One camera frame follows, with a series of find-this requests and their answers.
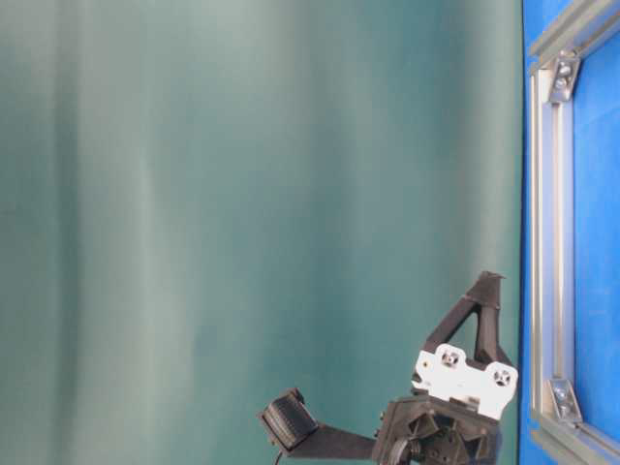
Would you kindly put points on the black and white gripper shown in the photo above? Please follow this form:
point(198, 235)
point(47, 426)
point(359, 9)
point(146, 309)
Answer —
point(453, 417)

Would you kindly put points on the green backdrop curtain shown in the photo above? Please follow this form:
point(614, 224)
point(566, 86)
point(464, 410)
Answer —
point(205, 203)

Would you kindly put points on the lower metal corner bracket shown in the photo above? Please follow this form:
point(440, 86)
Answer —
point(565, 403)

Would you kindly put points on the metal corner bracket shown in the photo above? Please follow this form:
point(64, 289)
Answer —
point(565, 403)
point(565, 70)

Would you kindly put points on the aluminium extrusion frame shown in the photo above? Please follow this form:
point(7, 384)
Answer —
point(583, 26)

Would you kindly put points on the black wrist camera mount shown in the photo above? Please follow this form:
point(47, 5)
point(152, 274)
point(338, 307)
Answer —
point(297, 434)

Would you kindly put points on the upper metal corner bracket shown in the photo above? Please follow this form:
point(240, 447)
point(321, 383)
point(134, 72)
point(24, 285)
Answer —
point(565, 70)

